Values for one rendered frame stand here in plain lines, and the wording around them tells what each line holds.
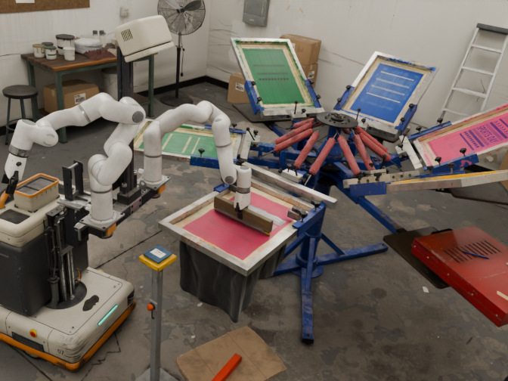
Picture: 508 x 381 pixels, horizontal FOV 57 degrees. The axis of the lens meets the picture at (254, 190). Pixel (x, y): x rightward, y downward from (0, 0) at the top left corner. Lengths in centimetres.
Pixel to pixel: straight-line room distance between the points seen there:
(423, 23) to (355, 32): 89
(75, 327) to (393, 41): 518
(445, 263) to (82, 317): 205
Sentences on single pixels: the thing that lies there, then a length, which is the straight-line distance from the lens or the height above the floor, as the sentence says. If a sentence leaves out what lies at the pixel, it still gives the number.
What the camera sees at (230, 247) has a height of 95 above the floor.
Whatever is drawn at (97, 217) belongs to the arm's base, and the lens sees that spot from 228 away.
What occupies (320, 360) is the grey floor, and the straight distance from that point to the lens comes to 330.
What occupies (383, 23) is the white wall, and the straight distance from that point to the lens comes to 667.
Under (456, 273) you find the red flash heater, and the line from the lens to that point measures 245.
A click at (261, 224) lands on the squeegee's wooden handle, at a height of 102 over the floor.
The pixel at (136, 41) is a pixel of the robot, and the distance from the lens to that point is 203.
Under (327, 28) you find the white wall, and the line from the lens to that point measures 698.
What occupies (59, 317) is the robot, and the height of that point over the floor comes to 28.
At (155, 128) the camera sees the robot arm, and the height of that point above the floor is 145.
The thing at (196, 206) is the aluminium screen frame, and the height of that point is 99.
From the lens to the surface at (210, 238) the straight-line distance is 250.
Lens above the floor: 240
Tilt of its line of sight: 29 degrees down
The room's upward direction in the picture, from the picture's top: 8 degrees clockwise
